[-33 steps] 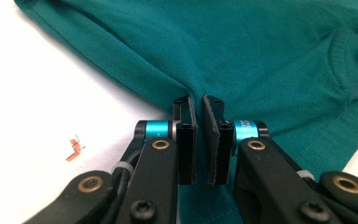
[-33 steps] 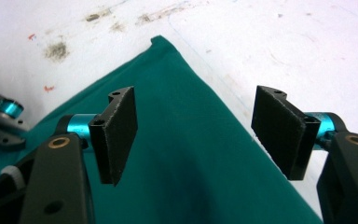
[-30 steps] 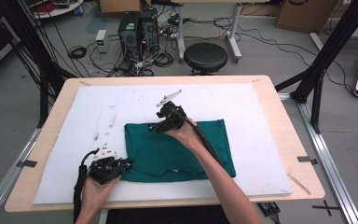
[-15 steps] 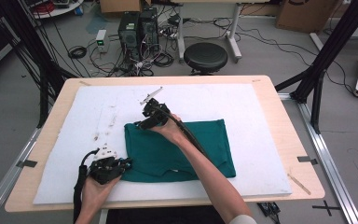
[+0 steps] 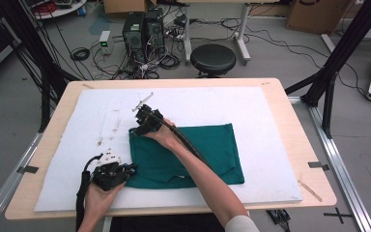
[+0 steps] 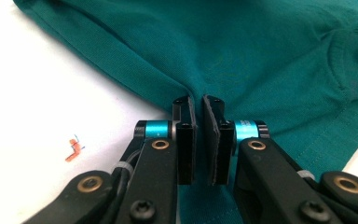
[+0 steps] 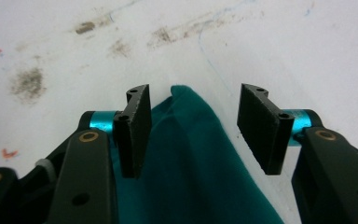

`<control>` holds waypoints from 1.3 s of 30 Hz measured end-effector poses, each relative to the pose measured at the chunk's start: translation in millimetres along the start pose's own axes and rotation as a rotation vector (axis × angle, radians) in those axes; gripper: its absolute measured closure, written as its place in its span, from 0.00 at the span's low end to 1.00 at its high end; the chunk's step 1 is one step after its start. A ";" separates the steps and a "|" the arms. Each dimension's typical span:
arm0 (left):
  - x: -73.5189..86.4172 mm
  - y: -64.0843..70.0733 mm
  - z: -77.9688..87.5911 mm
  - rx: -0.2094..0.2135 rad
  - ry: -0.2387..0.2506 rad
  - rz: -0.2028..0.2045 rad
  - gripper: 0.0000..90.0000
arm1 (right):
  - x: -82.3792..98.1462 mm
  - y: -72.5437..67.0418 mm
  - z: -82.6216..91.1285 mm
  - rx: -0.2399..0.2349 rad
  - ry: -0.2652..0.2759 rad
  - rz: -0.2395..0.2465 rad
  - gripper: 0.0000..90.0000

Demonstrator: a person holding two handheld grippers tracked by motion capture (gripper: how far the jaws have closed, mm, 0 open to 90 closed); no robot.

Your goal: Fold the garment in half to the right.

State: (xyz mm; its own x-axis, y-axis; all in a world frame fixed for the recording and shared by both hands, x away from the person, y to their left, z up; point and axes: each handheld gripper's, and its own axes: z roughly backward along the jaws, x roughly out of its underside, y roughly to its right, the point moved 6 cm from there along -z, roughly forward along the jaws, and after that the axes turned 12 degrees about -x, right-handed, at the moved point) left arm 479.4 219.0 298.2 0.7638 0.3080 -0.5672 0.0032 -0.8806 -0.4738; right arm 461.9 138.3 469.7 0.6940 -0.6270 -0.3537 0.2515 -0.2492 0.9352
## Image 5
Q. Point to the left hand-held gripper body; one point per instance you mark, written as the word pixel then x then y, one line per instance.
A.
pixel 109 175

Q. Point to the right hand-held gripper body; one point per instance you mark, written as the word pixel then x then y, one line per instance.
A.
pixel 149 121

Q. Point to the green long-sleeved shirt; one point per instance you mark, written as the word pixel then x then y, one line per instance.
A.
pixel 212 151

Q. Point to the person's right hand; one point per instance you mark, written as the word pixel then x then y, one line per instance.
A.
pixel 167 135

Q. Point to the person's left hand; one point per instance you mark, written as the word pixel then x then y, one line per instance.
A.
pixel 99 199

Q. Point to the black tape piece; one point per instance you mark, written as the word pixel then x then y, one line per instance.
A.
pixel 27 169
pixel 318 166

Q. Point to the black computer tower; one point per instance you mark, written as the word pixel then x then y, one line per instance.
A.
pixel 154 30
pixel 133 35

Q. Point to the black round stool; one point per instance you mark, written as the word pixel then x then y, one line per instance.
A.
pixel 213 59

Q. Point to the white foam mat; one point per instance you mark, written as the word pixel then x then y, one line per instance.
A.
pixel 238 103

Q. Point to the white box with green light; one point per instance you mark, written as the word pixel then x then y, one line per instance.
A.
pixel 105 40

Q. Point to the small cardboard box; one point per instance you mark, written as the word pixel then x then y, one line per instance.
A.
pixel 124 5

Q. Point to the person's white sleeve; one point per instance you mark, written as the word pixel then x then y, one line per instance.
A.
pixel 242 225

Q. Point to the round white table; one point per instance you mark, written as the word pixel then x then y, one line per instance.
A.
pixel 61 8

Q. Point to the small black connector box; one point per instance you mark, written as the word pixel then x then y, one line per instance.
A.
pixel 278 216

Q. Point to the thin wooden stick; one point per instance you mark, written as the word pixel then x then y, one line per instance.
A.
pixel 310 191

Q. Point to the large cardboard box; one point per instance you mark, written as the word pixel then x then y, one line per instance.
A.
pixel 315 16

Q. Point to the black tape cross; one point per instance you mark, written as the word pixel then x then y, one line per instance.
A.
pixel 338 215

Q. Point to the aluminium floor rail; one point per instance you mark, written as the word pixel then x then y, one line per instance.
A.
pixel 0 199
pixel 341 167

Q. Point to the white desk frame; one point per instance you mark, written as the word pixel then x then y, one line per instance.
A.
pixel 242 38

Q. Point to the black metal frame strut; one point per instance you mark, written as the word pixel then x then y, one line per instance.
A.
pixel 344 45

